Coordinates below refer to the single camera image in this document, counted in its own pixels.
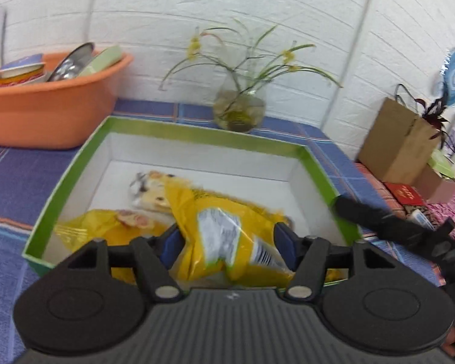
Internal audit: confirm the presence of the light green dish in basin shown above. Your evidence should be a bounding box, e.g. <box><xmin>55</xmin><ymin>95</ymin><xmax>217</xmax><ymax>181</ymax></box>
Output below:
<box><xmin>78</xmin><ymin>45</ymin><xmax>122</xmax><ymax>77</ymax></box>

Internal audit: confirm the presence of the metal bowl in basin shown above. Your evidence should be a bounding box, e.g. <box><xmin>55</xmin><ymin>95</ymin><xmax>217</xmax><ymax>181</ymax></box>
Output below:
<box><xmin>47</xmin><ymin>42</ymin><xmax>94</xmax><ymax>82</ymax></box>

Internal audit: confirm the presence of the dark red leafy plant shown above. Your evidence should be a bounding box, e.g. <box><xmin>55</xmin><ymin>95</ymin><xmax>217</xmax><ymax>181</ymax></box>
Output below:
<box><xmin>415</xmin><ymin>95</ymin><xmax>449</xmax><ymax>148</ymax></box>

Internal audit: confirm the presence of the orange plastic basin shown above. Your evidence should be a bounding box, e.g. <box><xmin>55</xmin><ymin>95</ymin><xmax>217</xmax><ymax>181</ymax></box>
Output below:
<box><xmin>0</xmin><ymin>53</ymin><xmax>134</xmax><ymax>150</ymax></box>

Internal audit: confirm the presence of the red patterned box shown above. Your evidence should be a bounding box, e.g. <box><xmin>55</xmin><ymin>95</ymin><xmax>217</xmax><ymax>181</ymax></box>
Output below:
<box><xmin>384</xmin><ymin>182</ymin><xmax>425</xmax><ymax>209</ymax></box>

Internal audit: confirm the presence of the small beige box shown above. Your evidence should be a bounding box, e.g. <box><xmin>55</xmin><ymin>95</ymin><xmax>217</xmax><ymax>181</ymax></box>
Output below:
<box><xmin>413</xmin><ymin>165</ymin><xmax>455</xmax><ymax>204</ymax></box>

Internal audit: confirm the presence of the brown paper bag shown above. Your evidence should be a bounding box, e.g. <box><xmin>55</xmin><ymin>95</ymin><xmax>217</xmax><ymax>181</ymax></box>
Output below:
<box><xmin>357</xmin><ymin>84</ymin><xmax>439</xmax><ymax>184</ymax></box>

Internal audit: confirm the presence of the yellow chip bag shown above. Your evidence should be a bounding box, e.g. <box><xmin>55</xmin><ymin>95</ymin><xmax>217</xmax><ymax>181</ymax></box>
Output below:
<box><xmin>162</xmin><ymin>177</ymin><xmax>346</xmax><ymax>288</ymax></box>

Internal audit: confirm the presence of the green cardboard box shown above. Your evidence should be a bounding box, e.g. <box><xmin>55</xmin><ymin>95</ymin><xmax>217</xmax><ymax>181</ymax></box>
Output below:
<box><xmin>23</xmin><ymin>117</ymin><xmax>360</xmax><ymax>288</ymax></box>

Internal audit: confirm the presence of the glass vase with plant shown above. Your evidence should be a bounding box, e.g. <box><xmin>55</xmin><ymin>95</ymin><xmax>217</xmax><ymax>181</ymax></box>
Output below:
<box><xmin>159</xmin><ymin>19</ymin><xmax>343</xmax><ymax>132</ymax></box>

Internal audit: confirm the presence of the yellow snack bag in box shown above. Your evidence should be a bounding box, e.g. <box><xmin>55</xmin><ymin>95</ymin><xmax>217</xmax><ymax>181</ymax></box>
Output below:
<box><xmin>52</xmin><ymin>208</ymin><xmax>176</xmax><ymax>285</ymax></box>

